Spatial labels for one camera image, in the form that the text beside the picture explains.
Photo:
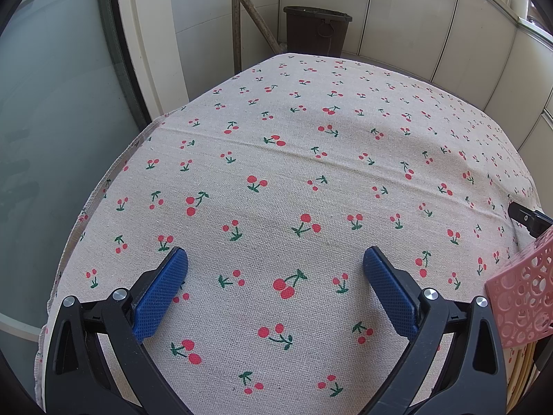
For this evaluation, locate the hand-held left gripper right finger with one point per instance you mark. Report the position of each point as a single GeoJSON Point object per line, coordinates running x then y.
{"type": "Point", "coordinates": [389, 292]}

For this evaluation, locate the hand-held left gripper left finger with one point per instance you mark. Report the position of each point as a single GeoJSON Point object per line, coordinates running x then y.
{"type": "Point", "coordinates": [162, 294]}

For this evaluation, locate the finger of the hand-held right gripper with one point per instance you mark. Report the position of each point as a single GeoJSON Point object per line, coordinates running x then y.
{"type": "Point", "coordinates": [529, 220]}

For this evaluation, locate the pink perforated plastic basket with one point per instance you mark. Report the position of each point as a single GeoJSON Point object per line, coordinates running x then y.
{"type": "Point", "coordinates": [525, 294]}

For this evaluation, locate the pale yellow ridged strips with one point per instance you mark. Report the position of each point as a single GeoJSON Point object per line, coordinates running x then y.
{"type": "Point", "coordinates": [520, 371]}

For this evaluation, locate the cherry print tablecloth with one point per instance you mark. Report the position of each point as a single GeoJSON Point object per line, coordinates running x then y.
{"type": "Point", "coordinates": [276, 181]}

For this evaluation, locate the dark brown trash bin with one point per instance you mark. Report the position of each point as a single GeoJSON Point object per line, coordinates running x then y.
{"type": "Point", "coordinates": [315, 30]}

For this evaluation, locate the upright metal pole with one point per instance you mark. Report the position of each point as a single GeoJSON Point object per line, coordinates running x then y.
{"type": "Point", "coordinates": [236, 21]}

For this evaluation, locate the slanted metal pole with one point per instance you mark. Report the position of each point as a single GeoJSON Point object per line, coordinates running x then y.
{"type": "Point", "coordinates": [252, 8]}

